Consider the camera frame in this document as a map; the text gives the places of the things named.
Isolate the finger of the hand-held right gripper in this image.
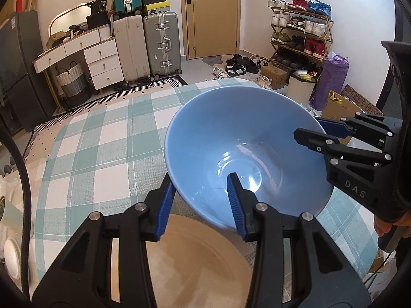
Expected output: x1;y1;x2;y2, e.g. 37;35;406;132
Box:
294;128;394;166
316;112;402;149

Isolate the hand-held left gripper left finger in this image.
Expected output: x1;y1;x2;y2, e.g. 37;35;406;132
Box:
32;173;176;308

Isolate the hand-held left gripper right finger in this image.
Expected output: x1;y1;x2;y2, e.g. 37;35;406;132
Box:
226;172;371;308

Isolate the cream plate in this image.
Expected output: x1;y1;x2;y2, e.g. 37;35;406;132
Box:
109;213;253;308

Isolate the light blue bowl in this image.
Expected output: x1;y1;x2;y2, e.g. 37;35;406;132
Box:
164;86;334;235

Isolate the person's right hand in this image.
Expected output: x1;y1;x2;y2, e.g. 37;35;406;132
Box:
374;212;411;240

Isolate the patterned cardboard box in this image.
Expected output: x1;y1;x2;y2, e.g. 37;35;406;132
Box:
340;84;384;116

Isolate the purple bag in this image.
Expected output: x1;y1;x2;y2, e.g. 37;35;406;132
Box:
310;53;349;111

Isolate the white trash bin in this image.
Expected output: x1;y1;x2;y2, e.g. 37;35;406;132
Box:
287;71;317;103

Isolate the brown cardboard box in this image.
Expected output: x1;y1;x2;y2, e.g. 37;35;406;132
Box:
260;65;289;90

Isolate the shoe rack with shoes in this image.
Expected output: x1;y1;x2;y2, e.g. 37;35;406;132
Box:
268;0;333;68

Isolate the pile of sandals and shoes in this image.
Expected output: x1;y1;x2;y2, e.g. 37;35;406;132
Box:
212;54;273;89

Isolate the grey door mat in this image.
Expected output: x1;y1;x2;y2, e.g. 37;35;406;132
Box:
202;54;225;68

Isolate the wooden door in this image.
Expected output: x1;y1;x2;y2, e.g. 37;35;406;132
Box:
180;0;241;60

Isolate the white tumbler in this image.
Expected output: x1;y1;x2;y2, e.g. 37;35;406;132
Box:
0;196;24;235

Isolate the woven basket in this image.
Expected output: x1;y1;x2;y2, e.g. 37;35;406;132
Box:
56;62;93;108

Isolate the small white dish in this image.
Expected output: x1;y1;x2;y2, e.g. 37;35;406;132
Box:
3;237;21;278

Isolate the beige suitcase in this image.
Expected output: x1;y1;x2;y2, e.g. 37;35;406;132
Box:
113;14;151;83

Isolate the silver suitcase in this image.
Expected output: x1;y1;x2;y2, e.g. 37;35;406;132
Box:
143;12;182;78

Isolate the white dressing desk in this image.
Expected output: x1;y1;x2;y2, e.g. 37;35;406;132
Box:
34;26;124;98

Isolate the grey refrigerator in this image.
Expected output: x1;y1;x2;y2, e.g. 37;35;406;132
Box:
0;11;57;135

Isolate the black storage box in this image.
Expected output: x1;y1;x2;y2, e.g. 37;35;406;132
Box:
86;11;111;30

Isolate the yellow black shoe box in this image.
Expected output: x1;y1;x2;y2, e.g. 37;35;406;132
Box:
143;2;170;16

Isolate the small cardboard box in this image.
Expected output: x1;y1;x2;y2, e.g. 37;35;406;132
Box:
46;31;69;48

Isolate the oval mirror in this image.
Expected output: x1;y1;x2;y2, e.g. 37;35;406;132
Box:
48;4;94;37

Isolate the black paper bag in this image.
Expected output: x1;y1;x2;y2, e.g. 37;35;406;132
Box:
88;0;108;16

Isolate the black cable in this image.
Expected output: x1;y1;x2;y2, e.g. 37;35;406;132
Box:
0;125;34;299

